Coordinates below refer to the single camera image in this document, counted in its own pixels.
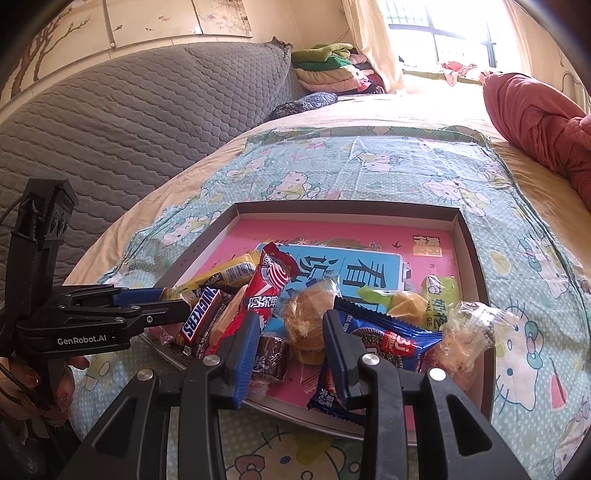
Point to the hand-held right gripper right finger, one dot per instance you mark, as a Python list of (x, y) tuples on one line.
[(339, 360)]

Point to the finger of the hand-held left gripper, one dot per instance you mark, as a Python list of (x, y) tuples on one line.
[(157, 317), (138, 296)]

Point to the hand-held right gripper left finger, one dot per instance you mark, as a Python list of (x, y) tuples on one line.
[(242, 364)]

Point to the small dark cake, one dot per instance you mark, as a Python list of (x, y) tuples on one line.
[(271, 357)]

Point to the brown chocolate bar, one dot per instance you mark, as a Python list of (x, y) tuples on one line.
[(201, 318)]

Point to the orange snack packet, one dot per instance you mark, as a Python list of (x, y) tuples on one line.
[(229, 321)]

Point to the blue cookie packet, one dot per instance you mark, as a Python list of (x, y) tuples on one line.
[(392, 344)]

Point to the clear packet of round cookies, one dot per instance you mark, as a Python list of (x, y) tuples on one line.
[(307, 314)]

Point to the green packet with yellow pastry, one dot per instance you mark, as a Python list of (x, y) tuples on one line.
[(406, 307)]

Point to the yellow snack packet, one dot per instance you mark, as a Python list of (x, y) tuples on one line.
[(231, 272)]

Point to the red snack packet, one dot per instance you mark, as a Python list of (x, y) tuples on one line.
[(268, 281)]

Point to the shallow cardboard box pink bottom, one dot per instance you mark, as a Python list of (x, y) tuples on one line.
[(369, 230)]

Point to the clear packet with reddish snack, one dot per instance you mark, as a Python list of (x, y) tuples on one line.
[(471, 332)]

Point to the person's left hand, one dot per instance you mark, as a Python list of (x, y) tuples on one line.
[(68, 384)]

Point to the grey quilted headboard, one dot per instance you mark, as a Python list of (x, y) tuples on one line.
[(138, 115)]

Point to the cartoon cat printed blanket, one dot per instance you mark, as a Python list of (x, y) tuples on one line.
[(369, 161)]

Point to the dark blue patterned cloth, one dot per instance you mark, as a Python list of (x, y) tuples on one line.
[(304, 104)]

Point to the beige bed sheet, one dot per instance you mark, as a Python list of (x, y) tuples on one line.
[(415, 110)]

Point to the pile of folded clothes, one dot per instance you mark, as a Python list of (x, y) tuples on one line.
[(332, 67)]

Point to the red quilt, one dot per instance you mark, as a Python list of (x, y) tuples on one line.
[(540, 120)]

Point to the red and pink clothes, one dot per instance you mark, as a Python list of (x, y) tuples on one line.
[(461, 71)]

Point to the cream curtain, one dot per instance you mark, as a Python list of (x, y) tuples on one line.
[(374, 41)]

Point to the barred window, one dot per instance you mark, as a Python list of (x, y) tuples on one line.
[(452, 27)]

